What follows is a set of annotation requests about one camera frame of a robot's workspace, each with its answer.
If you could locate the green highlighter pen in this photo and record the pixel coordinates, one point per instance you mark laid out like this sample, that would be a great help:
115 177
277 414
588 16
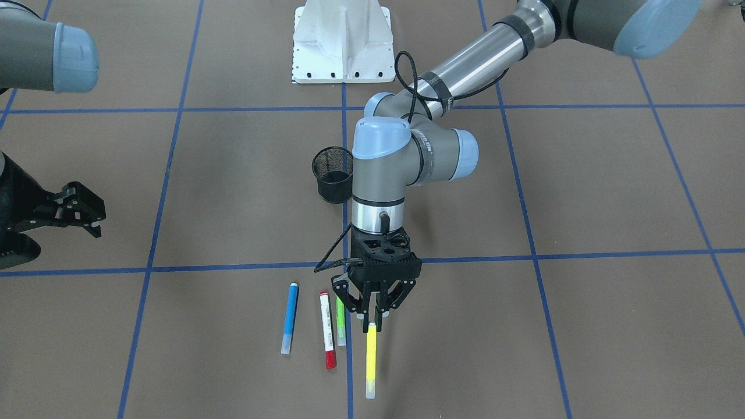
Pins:
341 322

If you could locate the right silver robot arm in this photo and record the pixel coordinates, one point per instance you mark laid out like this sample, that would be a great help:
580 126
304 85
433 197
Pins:
51 57

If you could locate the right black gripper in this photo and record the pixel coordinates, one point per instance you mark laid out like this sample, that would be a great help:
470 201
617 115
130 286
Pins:
20 201

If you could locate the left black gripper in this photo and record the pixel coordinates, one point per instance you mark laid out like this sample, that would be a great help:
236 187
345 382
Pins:
350 298

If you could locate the blue highlighter pen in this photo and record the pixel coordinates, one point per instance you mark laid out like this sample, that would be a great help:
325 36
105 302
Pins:
289 320

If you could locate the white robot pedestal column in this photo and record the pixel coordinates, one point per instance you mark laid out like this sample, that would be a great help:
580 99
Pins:
342 42

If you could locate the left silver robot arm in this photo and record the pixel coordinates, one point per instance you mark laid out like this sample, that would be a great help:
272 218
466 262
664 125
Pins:
398 142

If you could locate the yellow highlighter pen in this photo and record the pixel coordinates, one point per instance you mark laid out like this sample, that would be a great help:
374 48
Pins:
370 371

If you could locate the black mesh pen cup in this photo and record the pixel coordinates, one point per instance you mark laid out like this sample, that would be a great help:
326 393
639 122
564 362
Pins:
332 167

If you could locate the red white marker pen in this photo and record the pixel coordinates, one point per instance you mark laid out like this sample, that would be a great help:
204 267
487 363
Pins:
327 330

